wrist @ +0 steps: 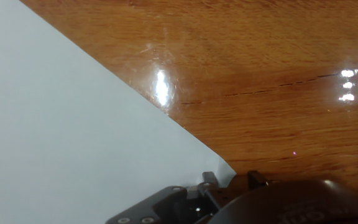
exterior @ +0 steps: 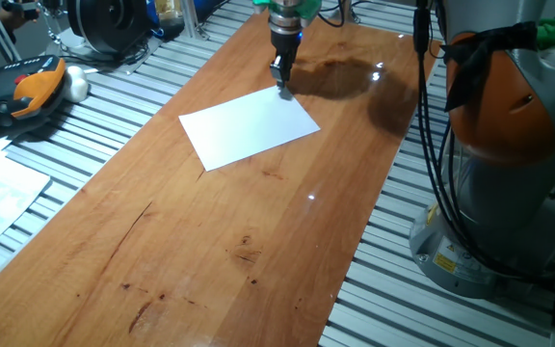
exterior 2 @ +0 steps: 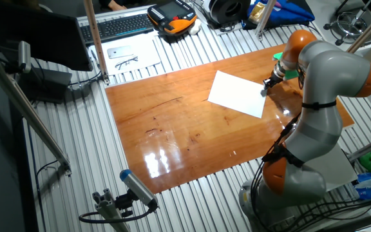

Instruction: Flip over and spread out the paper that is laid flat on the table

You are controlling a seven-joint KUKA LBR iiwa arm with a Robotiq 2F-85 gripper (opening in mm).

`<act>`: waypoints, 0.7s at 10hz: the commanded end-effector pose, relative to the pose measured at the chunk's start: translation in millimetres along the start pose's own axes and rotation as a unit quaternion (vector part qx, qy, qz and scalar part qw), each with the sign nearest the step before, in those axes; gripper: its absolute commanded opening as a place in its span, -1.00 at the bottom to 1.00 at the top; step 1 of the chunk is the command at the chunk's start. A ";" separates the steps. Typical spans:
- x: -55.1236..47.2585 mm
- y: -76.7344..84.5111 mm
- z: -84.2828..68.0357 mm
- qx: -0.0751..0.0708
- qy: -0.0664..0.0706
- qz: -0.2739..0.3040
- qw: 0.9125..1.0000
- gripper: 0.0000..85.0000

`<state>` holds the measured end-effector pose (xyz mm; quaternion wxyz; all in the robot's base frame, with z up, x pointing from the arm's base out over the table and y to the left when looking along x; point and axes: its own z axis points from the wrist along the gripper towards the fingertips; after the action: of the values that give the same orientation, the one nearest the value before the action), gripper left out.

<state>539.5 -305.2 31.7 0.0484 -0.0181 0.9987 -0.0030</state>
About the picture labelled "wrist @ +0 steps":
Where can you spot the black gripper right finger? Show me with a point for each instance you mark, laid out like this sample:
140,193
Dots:
253,180

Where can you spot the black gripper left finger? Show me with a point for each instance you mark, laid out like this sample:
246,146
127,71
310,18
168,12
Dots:
154,205

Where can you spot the white paper sheet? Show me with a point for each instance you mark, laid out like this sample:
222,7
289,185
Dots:
57,124

